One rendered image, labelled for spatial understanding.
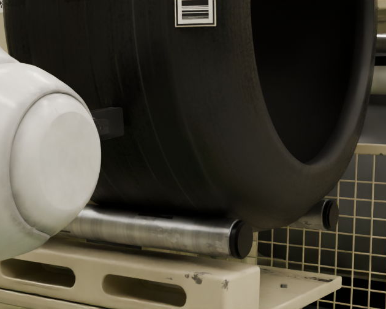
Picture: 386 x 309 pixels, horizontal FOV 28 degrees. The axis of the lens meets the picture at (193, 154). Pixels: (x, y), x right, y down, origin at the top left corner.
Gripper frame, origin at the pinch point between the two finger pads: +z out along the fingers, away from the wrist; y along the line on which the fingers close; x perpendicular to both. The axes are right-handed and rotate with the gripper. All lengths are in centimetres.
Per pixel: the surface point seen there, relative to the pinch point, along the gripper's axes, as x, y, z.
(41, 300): 23.8, 16.6, 7.5
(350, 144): 7.6, -12.1, 41.2
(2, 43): -8.4, 33.9, 21.5
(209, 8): -11.2, -11.6, 3.7
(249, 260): 38, 22, 75
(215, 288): 18.7, -8.6, 8.1
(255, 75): -4.3, -12.4, 11.4
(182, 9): -11.2, -9.1, 2.7
